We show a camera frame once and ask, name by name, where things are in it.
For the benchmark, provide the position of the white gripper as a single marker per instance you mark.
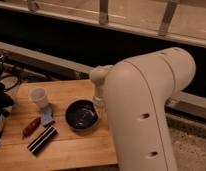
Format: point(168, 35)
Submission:
point(98, 97)

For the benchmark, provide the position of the black ceramic bowl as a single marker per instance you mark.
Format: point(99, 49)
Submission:
point(81, 115)

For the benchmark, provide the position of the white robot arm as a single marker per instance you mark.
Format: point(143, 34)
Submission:
point(134, 92)

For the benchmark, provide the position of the black striped rectangular block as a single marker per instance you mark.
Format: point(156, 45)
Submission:
point(37, 145)

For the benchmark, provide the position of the black equipment at left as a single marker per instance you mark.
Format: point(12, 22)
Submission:
point(5, 100)

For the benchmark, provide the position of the brown wooden handle tool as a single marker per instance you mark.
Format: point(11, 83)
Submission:
point(31, 127)

